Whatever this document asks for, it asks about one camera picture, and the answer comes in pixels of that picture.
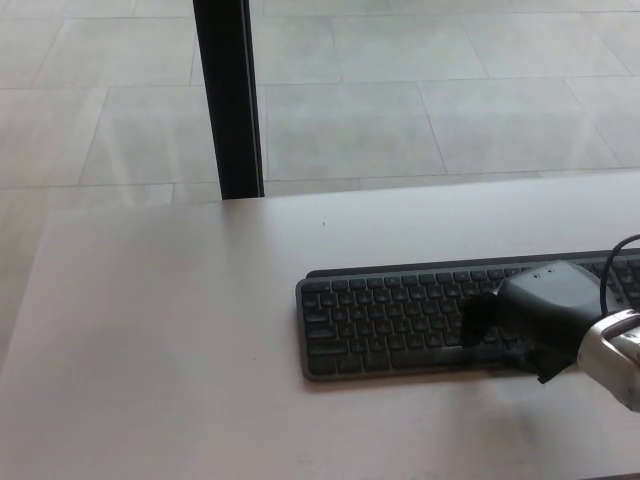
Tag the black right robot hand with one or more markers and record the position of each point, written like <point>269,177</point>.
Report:
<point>545,310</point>

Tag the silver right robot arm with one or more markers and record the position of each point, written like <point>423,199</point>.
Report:
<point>612,350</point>

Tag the black metal window post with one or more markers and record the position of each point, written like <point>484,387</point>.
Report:
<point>227,95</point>

